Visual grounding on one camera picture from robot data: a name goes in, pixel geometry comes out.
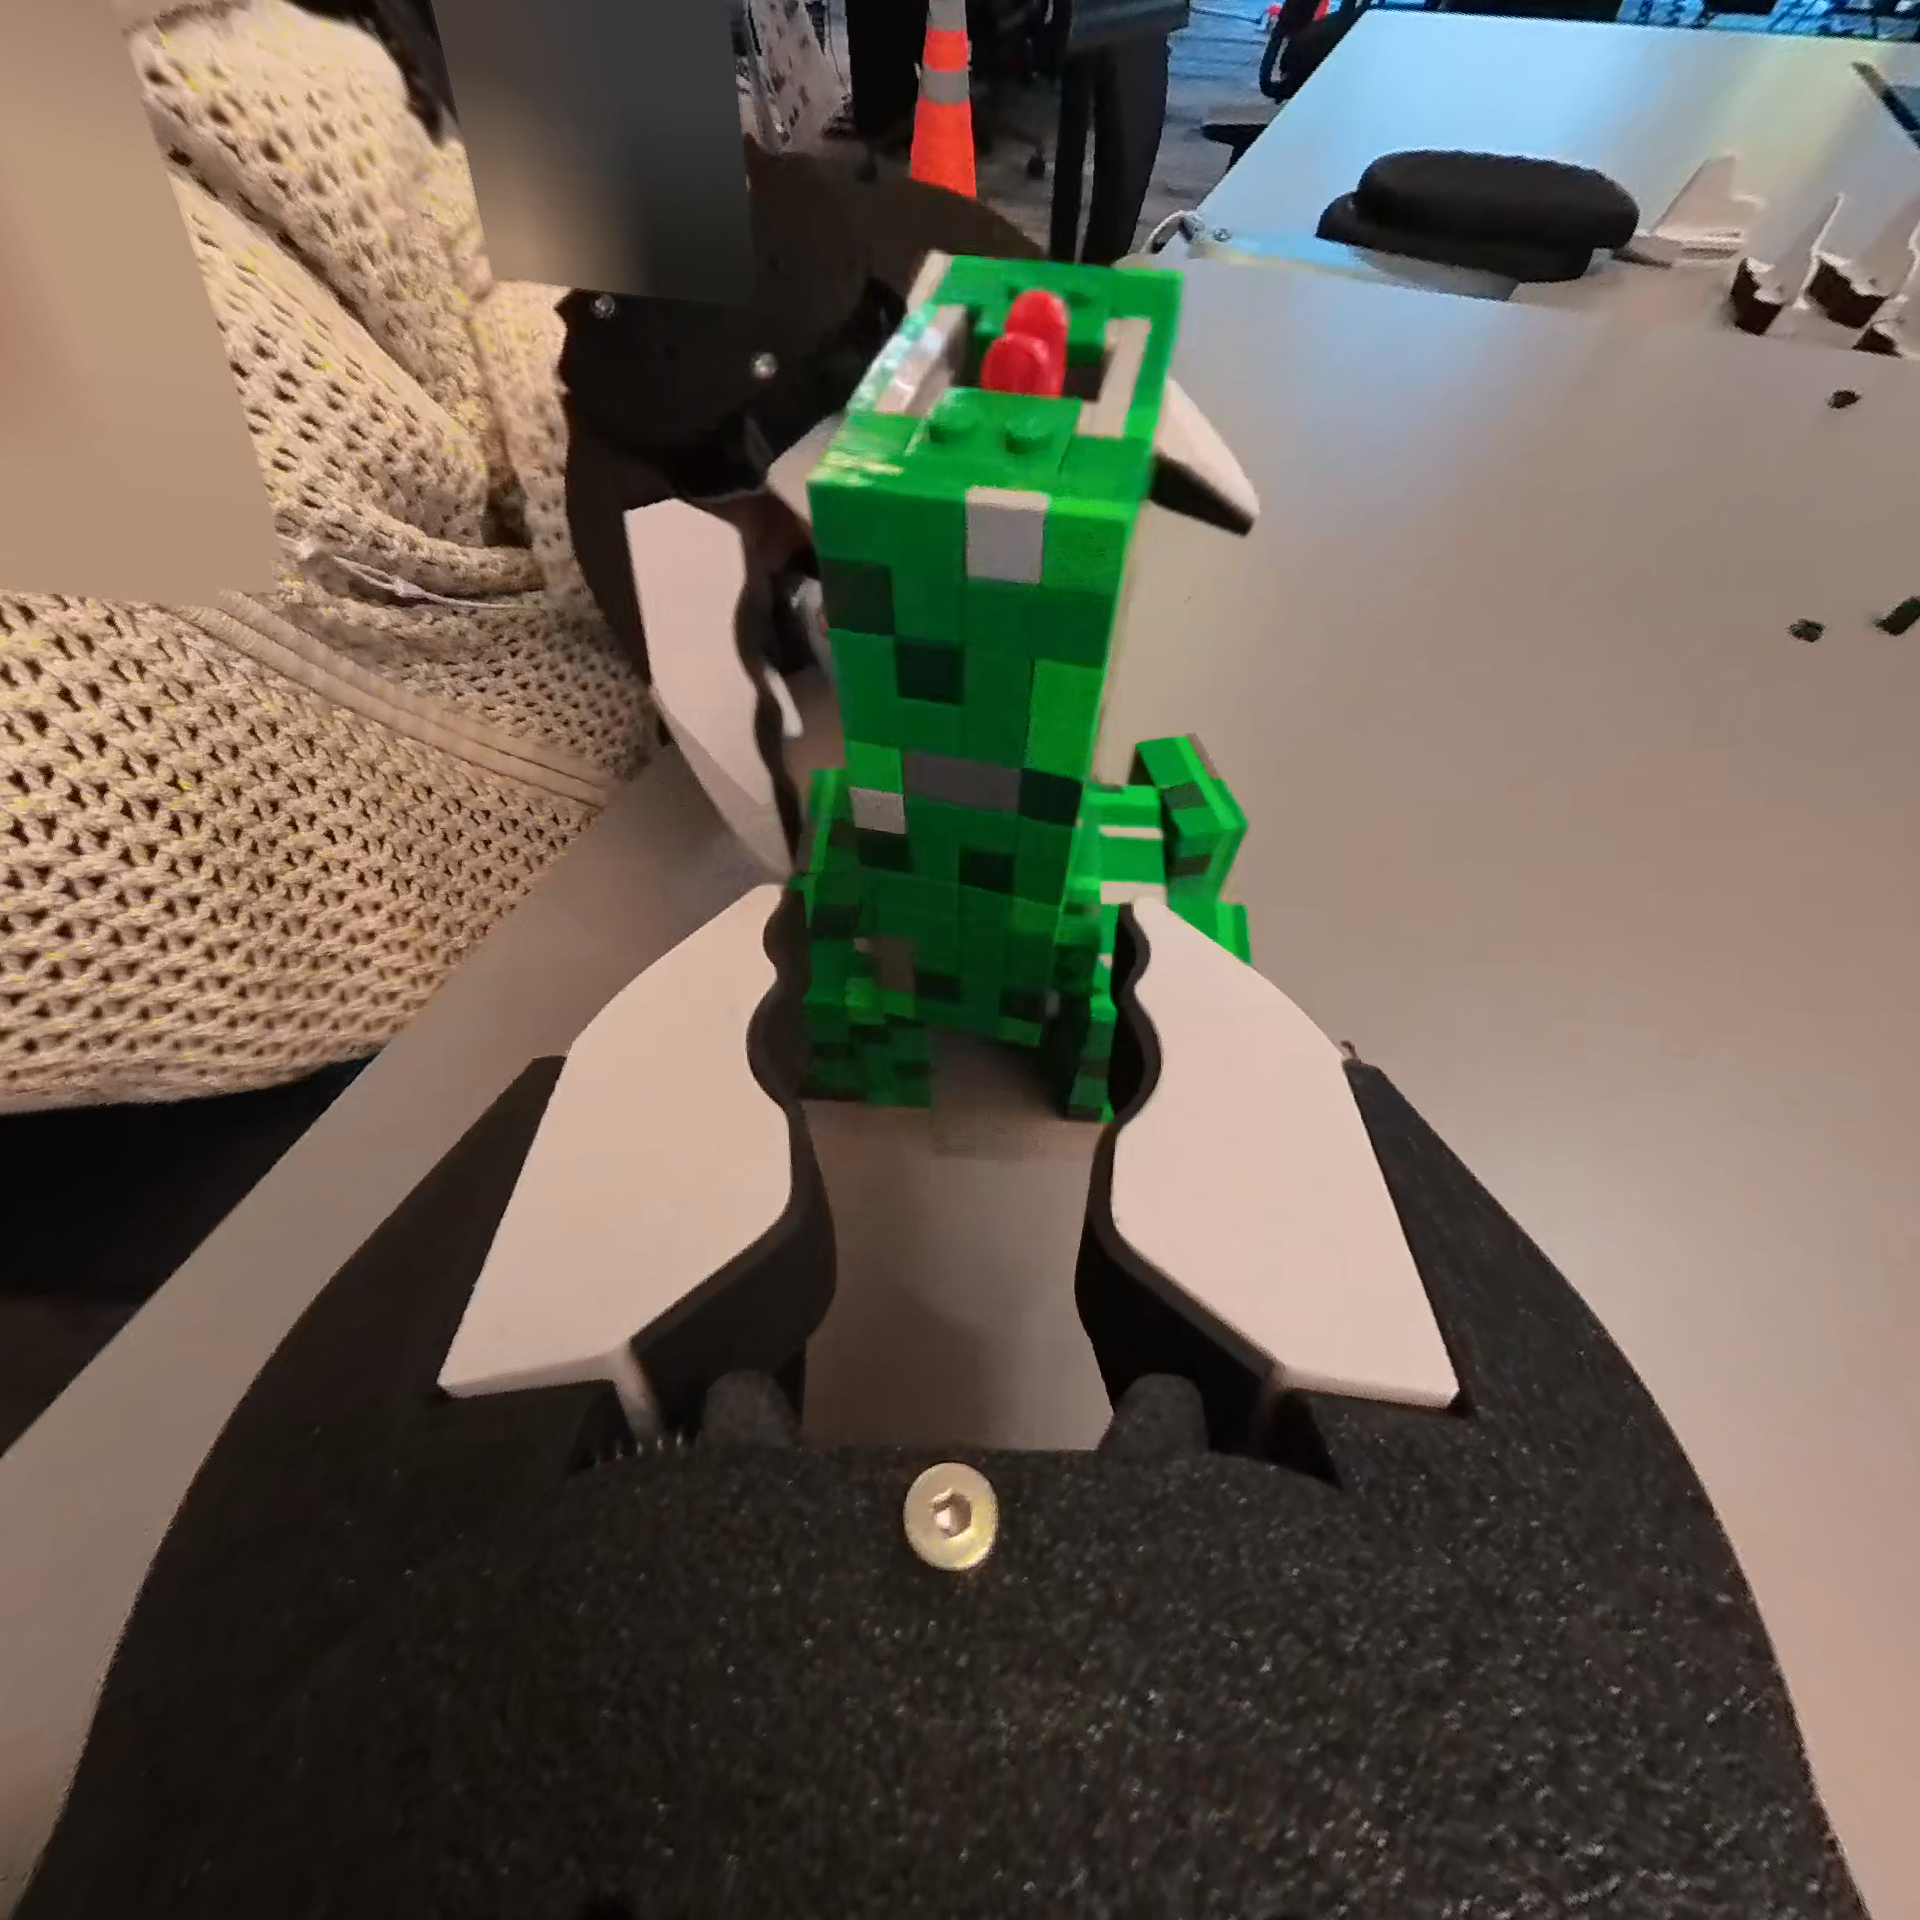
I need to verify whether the person's left forearm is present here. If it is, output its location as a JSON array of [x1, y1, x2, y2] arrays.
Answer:
[[136, 0, 595, 601]]

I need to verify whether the cream knit sweater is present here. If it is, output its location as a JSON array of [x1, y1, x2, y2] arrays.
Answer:
[[0, 583, 660, 1122]]

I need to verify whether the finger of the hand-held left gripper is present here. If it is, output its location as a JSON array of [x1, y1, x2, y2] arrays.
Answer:
[[1146, 376, 1261, 538], [619, 408, 833, 873]]

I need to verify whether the black oval case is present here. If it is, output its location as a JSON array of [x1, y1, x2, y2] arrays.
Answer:
[[1317, 152, 1641, 286]]

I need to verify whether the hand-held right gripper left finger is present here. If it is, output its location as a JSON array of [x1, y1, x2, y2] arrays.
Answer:
[[437, 886, 838, 1447]]

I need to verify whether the orange striped cone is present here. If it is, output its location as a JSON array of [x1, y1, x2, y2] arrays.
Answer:
[[905, 0, 980, 199]]

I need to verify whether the white wedge with dark base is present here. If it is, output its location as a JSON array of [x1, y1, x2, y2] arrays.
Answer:
[[1731, 197, 1844, 329], [1806, 224, 1898, 339], [1852, 242, 1920, 363]]

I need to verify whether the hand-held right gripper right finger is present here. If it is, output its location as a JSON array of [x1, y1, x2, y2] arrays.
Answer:
[[1076, 897, 1459, 1414]]

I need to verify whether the green lego creeper figure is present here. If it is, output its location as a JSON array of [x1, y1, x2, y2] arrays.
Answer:
[[795, 249, 1255, 1127]]

